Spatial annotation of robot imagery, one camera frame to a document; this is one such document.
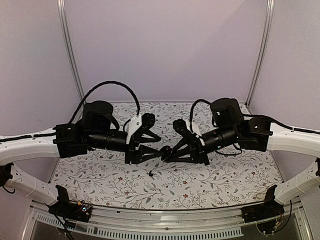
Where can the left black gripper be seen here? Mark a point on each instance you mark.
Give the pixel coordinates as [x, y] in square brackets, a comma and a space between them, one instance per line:
[137, 154]

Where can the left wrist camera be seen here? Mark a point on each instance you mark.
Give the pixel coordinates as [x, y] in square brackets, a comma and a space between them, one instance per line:
[139, 125]

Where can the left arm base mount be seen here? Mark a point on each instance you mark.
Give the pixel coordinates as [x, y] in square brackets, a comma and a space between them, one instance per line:
[78, 211]

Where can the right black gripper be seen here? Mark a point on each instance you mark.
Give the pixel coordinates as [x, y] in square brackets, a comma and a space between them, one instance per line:
[194, 150]

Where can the front aluminium rail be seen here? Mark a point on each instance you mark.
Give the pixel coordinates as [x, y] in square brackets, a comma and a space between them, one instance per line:
[222, 223]

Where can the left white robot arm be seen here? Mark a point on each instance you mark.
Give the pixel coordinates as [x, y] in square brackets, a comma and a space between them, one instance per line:
[97, 129]

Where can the left aluminium frame post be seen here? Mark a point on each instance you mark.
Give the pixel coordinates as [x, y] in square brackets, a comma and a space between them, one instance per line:
[61, 7]

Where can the black earbud charging case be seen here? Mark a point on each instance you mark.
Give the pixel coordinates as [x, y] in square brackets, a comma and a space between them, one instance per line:
[166, 152]

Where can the right aluminium frame post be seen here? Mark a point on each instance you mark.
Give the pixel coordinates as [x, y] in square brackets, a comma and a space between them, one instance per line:
[270, 5]

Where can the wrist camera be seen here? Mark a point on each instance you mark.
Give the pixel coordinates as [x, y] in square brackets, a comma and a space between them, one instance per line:
[180, 127]
[139, 125]

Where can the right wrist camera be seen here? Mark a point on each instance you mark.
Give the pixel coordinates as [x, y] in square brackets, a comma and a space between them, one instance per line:
[180, 127]

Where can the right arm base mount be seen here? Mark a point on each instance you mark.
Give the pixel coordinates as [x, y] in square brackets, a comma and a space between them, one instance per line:
[269, 208]

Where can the aluminium frame post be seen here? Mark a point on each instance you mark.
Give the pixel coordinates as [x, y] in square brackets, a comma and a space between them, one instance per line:
[61, 7]
[270, 5]

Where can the floral patterned table mat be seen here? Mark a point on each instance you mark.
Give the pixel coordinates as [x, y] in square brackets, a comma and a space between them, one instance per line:
[232, 178]

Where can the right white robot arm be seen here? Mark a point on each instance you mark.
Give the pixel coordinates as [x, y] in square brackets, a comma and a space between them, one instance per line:
[251, 132]

